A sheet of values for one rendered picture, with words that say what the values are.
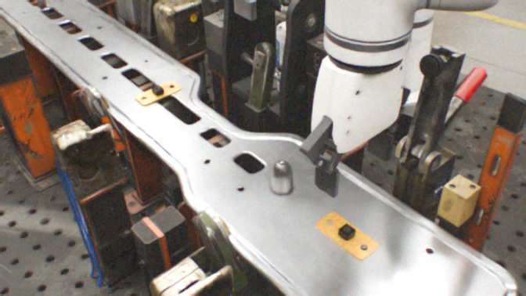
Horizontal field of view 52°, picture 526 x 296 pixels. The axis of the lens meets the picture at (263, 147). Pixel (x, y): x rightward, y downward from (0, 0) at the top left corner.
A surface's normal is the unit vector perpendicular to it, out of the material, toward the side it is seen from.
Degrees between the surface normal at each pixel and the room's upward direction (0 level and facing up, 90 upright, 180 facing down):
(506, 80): 0
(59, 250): 0
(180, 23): 90
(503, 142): 90
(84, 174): 90
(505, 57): 0
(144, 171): 90
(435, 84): 82
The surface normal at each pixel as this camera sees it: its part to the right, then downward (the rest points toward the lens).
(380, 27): 0.04, 0.63
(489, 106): -0.03, -0.77
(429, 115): -0.76, 0.31
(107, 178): 0.65, 0.47
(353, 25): -0.51, 0.55
